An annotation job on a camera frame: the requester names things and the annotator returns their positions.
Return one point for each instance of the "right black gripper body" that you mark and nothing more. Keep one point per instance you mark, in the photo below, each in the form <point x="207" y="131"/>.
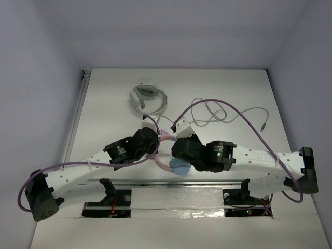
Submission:
<point x="194" y="138"/>

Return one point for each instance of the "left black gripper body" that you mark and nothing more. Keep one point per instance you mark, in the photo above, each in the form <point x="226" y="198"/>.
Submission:
<point x="149" y="140"/>

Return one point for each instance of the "pink blue cat-ear headphones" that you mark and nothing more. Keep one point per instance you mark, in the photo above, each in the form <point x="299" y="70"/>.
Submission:
<point x="175" y="166"/>

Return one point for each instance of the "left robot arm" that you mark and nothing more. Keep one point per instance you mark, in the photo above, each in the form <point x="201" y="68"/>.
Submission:
<point x="46" y="189"/>

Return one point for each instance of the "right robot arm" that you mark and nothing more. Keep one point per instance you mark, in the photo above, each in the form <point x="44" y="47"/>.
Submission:
<point x="283" y="171"/>

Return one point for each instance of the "white foil-taped block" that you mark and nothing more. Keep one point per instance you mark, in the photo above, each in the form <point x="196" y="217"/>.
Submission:
<point x="177" y="202"/>

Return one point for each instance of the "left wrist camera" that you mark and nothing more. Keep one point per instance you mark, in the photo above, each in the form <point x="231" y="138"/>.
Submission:
<point x="150" y="121"/>

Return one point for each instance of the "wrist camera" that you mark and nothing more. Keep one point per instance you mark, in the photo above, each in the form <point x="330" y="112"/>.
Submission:
<point x="182" y="129"/>
<point x="150" y="121"/>

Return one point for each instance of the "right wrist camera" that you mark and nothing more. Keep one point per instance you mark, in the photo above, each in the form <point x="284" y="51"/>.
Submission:
<point x="182" y="129"/>

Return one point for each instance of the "aluminium rail frame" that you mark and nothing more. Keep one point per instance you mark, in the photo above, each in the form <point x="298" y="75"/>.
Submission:
<point x="70" y="139"/>

